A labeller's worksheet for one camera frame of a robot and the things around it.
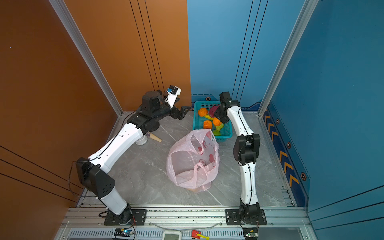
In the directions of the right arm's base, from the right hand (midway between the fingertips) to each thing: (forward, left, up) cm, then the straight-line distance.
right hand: (216, 116), depth 99 cm
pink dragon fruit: (+8, +2, -2) cm, 9 cm away
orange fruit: (+11, +9, -7) cm, 16 cm away
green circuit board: (-62, +48, -15) cm, 80 cm away
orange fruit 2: (-5, 0, 0) cm, 5 cm away
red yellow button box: (-63, +13, -13) cm, 66 cm away
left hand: (-12, +19, +24) cm, 32 cm away
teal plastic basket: (+6, +12, -11) cm, 18 cm away
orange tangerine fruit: (0, +6, -8) cm, 10 cm away
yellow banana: (+11, +5, -11) cm, 16 cm away
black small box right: (-63, -12, -15) cm, 66 cm away
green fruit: (-7, -1, -8) cm, 11 cm away
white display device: (-64, +24, -11) cm, 69 cm away
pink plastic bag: (-25, +16, -14) cm, 33 cm away
